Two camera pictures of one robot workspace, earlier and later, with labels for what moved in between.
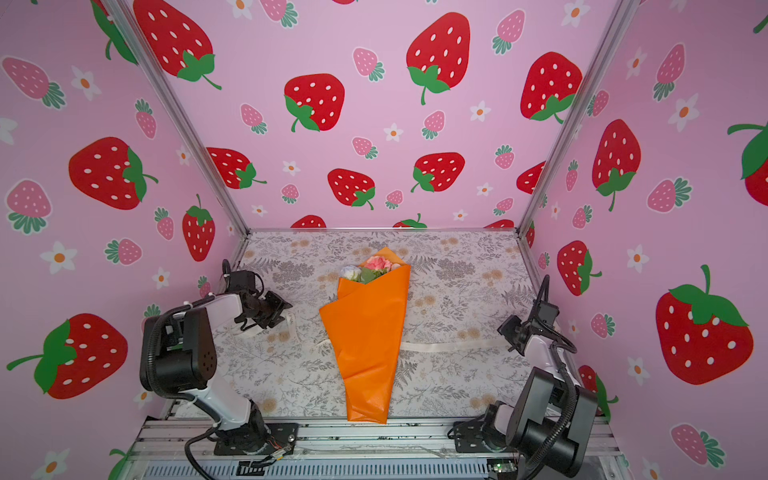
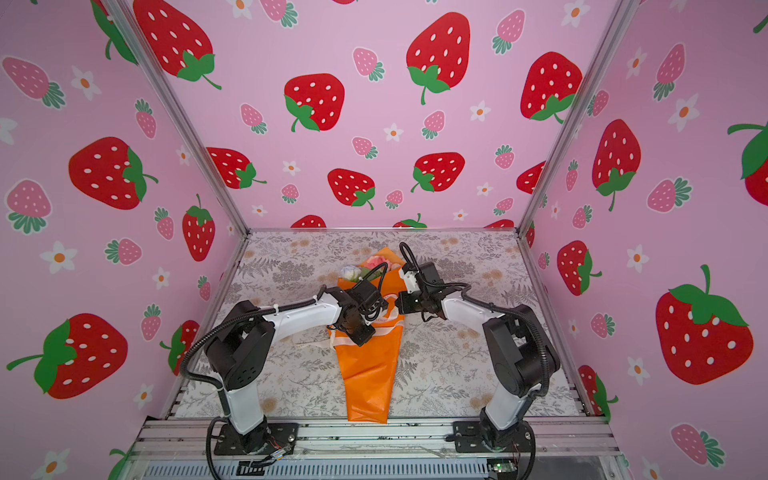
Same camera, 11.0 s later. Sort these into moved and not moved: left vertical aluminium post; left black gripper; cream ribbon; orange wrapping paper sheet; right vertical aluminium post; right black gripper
Moved: right black gripper; cream ribbon; left black gripper
Not moved: orange wrapping paper sheet; right vertical aluminium post; left vertical aluminium post
